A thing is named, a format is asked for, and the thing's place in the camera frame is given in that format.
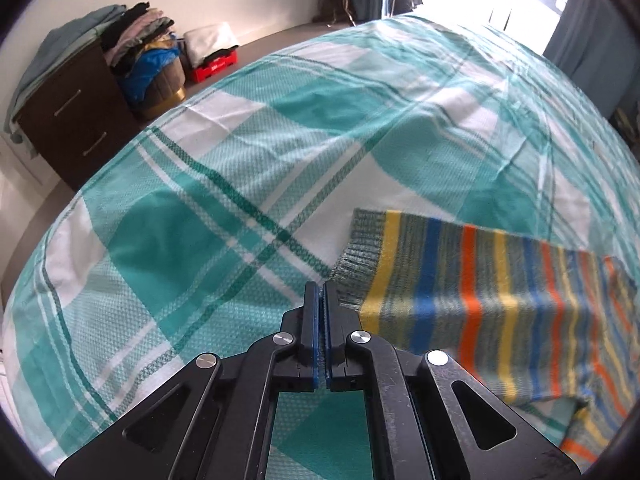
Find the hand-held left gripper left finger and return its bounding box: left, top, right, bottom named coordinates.
left=55, top=281, right=321, bottom=480

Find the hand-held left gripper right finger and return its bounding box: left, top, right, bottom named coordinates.
left=323, top=281, right=584, bottom=480

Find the striped knit sweater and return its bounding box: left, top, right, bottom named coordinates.
left=330, top=208, right=639, bottom=466

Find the pile of folded clothes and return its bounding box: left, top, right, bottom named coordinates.
left=100, top=2, right=176, bottom=68

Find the teal plaid bed sheet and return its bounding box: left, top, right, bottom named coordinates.
left=0, top=15, right=640, bottom=480

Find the red plastic crate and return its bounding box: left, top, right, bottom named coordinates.
left=190, top=47, right=240, bottom=84

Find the brown laundry basket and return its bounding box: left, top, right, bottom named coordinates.
left=142, top=57, right=189, bottom=121

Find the blue bag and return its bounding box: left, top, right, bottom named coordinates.
left=120, top=42, right=181, bottom=107

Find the dark wooden dresser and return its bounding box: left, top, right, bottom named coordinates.
left=15, top=37, right=139, bottom=194

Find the grey-green cloth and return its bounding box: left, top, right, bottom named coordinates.
left=4, top=4, right=128, bottom=146

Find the blue-grey curtain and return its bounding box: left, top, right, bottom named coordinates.
left=542, top=0, right=640, bottom=121

